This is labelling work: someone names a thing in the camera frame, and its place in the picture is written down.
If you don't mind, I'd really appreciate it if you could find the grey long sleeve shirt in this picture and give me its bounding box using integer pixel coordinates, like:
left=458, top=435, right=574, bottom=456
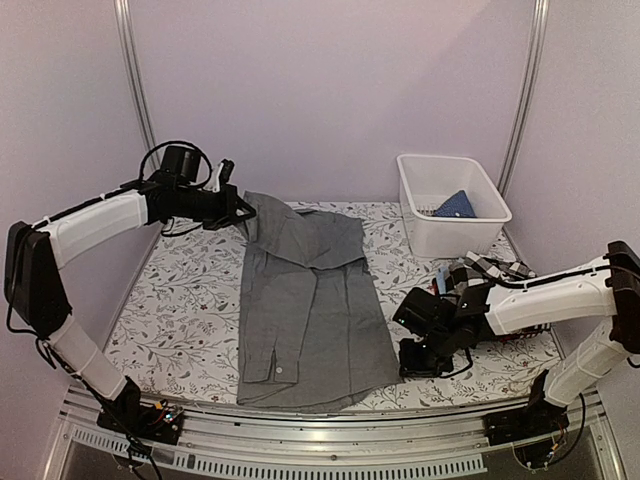
left=236, top=192, right=399, bottom=412

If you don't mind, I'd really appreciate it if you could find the floral patterned table cloth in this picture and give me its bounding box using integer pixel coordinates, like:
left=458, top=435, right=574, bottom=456
left=105, top=202, right=560, bottom=411

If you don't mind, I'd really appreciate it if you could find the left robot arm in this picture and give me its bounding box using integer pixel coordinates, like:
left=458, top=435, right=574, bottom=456
left=4, top=140, right=256, bottom=434

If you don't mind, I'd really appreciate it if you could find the right metal corner post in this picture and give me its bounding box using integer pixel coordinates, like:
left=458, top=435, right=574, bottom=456
left=497, top=0, right=550, bottom=191

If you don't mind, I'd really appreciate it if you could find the blue dotted cloth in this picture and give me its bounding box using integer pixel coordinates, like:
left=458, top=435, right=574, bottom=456
left=433, top=190, right=476, bottom=218

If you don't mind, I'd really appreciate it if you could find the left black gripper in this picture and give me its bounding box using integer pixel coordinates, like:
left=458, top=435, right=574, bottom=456
left=177, top=184, right=257, bottom=231

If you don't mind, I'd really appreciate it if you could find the aluminium front rail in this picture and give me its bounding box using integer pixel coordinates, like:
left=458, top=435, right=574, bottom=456
left=43, top=388, right=629, bottom=479

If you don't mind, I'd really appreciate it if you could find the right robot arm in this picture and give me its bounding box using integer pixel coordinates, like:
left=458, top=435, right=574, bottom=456
left=393, top=241, right=639, bottom=436

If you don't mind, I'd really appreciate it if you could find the metal corner post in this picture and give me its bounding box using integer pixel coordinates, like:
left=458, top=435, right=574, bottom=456
left=113, top=0, right=156, bottom=149
left=497, top=0, right=550, bottom=191

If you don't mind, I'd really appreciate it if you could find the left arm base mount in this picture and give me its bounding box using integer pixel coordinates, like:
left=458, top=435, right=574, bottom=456
left=97, top=397, right=184, bottom=445

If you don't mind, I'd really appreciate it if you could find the left metal corner post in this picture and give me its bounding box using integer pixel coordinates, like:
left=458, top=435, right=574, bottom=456
left=113, top=0, right=156, bottom=149

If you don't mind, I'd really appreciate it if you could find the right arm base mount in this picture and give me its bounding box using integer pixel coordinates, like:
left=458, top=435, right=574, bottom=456
left=482, top=397, right=569, bottom=446

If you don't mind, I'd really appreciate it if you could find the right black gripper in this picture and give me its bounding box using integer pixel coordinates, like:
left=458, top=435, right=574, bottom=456
left=399, top=328, right=457, bottom=378

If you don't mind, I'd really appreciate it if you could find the white plastic bin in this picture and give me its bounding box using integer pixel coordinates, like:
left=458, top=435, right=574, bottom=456
left=396, top=154, right=512, bottom=259

